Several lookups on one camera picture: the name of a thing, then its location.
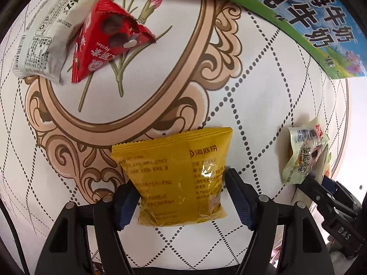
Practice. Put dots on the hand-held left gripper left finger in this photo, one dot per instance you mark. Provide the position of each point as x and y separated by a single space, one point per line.
126 206

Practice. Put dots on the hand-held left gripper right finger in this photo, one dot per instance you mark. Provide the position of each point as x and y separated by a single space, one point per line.
240 203

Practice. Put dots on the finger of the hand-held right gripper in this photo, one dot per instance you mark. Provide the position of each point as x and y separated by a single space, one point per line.
331 184
315 190

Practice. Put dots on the pale green snack packet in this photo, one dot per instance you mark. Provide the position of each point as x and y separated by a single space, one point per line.
304 154

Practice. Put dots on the yellow snack packet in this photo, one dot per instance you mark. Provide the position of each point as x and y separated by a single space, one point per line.
172 172

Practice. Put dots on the printed cardboard box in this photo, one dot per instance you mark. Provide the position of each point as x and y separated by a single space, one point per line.
301 14

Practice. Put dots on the printed blanket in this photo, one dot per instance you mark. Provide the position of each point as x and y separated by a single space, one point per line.
258 106

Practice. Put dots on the red triangular snack packet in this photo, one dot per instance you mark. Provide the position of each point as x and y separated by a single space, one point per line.
97 43

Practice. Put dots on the grey snack packet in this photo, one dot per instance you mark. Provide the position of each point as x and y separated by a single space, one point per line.
43 40

